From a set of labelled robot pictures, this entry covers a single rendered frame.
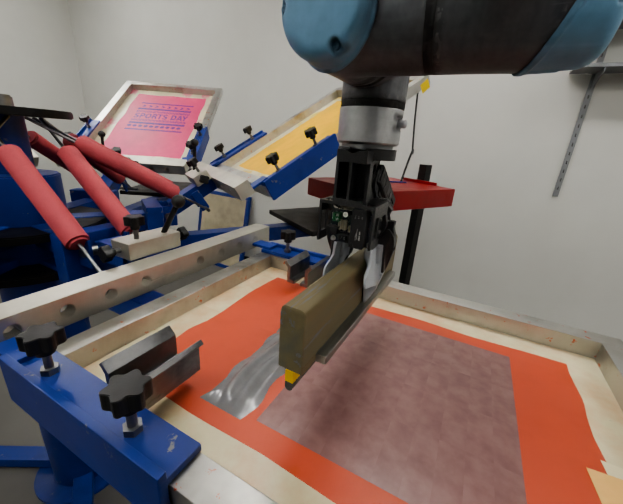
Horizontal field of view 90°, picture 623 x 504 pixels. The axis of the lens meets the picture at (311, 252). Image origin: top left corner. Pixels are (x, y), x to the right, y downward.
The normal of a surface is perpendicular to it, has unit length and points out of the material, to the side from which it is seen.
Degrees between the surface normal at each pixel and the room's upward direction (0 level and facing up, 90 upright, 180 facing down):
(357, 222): 90
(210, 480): 0
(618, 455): 0
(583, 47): 142
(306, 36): 89
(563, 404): 0
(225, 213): 79
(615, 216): 90
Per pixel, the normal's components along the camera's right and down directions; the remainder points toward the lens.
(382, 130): 0.26, 0.34
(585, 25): -0.39, 0.76
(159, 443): 0.07, -0.94
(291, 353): -0.48, 0.26
